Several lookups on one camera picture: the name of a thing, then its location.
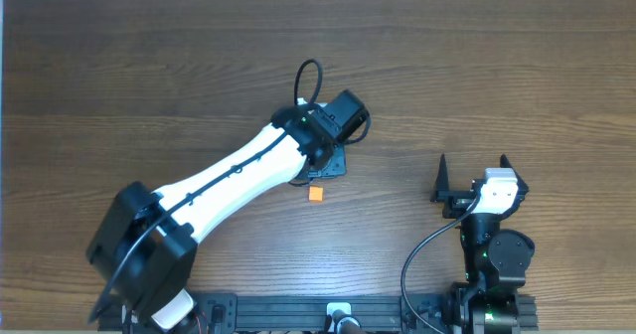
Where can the mounting rail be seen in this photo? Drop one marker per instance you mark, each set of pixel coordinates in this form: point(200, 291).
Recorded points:
point(283, 313)

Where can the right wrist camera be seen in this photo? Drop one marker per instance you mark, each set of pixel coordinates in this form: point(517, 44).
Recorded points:
point(497, 192)

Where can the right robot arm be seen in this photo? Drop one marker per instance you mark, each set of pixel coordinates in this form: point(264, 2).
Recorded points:
point(502, 259)

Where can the orange cube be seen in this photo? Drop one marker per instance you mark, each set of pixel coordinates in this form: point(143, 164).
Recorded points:
point(315, 194)

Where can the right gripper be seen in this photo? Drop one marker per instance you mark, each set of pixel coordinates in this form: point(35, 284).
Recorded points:
point(459, 202)

